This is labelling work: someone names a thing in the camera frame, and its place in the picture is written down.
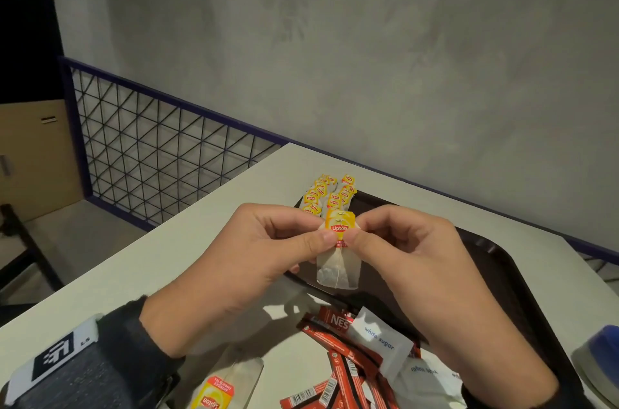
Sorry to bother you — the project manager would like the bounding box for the pile of tea bags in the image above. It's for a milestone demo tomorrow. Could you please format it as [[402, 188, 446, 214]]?
[[191, 357, 264, 409]]

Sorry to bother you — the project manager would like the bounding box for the black right wrist strap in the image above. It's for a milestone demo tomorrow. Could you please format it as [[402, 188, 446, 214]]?
[[462, 382, 593, 409]]

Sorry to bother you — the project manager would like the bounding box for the person's left hand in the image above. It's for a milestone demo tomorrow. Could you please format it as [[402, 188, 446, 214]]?
[[139, 203, 340, 359]]

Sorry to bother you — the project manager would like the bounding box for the pile of red coffee sticks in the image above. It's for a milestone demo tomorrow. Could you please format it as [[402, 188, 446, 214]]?
[[280, 304, 422, 409]]

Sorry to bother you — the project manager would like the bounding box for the pile of white sugar sachets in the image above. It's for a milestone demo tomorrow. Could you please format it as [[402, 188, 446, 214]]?
[[346, 306, 467, 409]]

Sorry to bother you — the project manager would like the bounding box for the black metal furniture frame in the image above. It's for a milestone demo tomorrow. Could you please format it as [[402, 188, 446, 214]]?
[[0, 203, 64, 327]]

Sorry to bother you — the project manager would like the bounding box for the brown plastic tray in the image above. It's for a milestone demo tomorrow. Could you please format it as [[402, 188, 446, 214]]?
[[282, 190, 586, 409]]

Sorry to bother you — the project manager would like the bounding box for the person's right hand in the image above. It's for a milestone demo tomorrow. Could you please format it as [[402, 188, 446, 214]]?
[[342, 204, 560, 409]]

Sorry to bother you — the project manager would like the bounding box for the black wrist strap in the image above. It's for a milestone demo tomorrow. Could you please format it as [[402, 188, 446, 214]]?
[[0, 295, 184, 409], [462, 382, 593, 409]]

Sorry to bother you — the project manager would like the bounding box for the brown cardboard box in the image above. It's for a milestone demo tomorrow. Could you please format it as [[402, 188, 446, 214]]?
[[0, 99, 84, 223]]

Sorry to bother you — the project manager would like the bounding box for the dark blue cabinet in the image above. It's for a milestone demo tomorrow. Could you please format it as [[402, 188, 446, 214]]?
[[0, 0, 64, 105]]

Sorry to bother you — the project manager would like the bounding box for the black left wrist strap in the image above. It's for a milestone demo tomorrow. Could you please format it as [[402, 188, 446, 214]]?
[[0, 295, 184, 409]]

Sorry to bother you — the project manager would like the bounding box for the row of tea bags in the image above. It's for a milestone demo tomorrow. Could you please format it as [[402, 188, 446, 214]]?
[[299, 174, 339, 217]]

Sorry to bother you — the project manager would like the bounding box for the blue and white bowl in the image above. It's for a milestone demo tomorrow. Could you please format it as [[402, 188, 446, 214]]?
[[570, 324, 619, 407]]

